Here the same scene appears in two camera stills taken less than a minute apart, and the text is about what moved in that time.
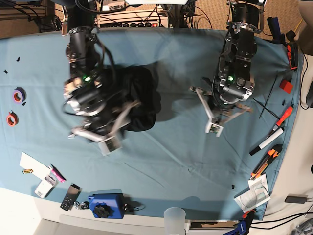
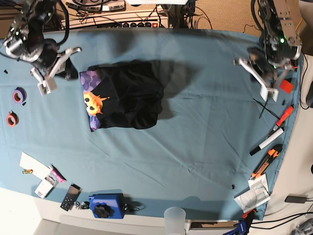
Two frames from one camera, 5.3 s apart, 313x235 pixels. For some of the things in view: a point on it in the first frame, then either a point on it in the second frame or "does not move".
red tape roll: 12,119 does not move
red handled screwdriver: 282,119 does not move
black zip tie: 264,106 does not move
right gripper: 104,126 -> 62,61
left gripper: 222,101 -> 271,92
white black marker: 267,141 does not move
